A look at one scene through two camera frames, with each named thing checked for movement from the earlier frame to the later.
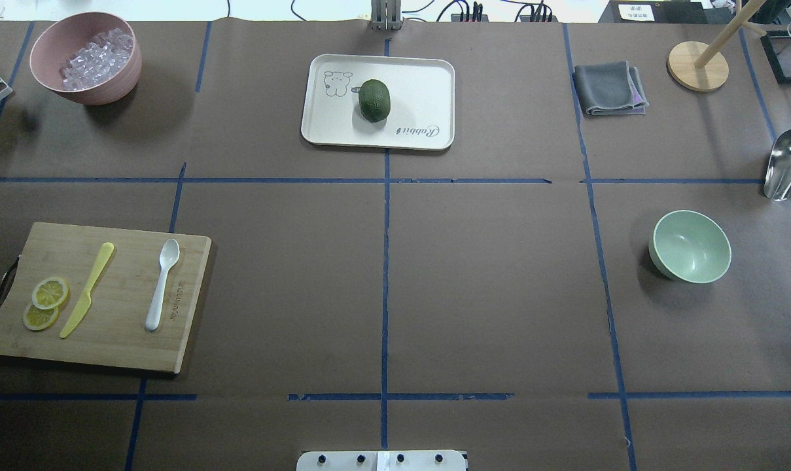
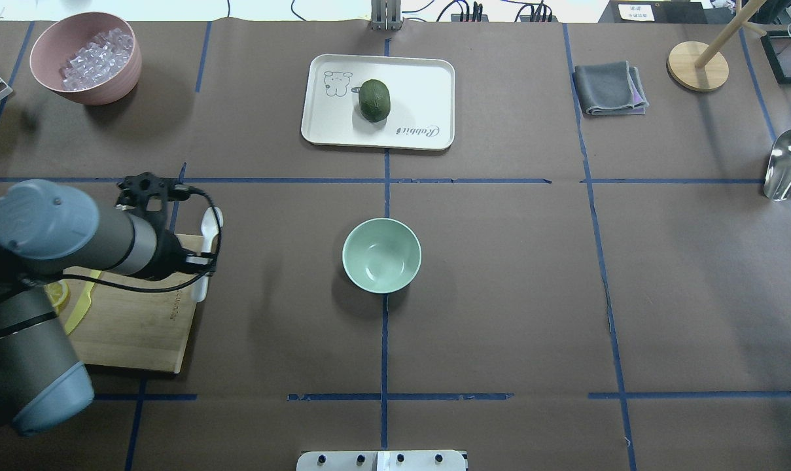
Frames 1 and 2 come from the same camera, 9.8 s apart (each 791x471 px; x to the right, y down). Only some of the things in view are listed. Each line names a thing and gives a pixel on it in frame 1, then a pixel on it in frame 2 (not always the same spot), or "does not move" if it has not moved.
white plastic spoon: (169, 254) → (199, 283)
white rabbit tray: (380, 101) does not move
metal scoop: (790, 169) does not move
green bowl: (691, 246) → (381, 255)
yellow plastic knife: (85, 300) does not move
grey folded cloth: (610, 89) does not move
